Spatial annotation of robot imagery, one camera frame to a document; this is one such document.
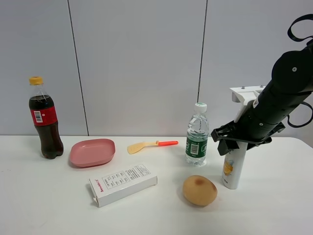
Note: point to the white shampoo bottle blue cap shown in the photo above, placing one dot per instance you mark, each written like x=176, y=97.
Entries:
x=233, y=164

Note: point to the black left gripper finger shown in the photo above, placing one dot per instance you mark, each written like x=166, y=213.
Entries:
x=225, y=146

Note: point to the pink plastic plate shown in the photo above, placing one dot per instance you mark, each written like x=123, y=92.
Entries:
x=90, y=153

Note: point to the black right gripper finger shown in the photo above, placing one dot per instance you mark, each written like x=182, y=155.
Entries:
x=224, y=132

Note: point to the tan potato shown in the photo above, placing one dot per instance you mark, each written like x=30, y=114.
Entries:
x=199, y=191

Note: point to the yellow spatula orange handle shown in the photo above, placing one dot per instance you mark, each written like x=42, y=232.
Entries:
x=132, y=149

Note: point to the cola bottle yellow cap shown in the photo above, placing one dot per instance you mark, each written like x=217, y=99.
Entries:
x=45, y=120

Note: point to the clear water bottle green label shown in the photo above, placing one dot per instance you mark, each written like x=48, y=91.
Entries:
x=197, y=136

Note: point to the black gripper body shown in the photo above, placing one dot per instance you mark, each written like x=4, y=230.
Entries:
x=256, y=126

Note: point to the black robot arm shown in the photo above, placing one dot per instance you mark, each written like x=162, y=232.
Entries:
x=291, y=81

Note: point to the white cardboard box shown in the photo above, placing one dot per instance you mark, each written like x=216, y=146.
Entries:
x=122, y=183

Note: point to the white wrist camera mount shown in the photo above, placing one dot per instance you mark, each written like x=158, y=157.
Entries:
x=247, y=97

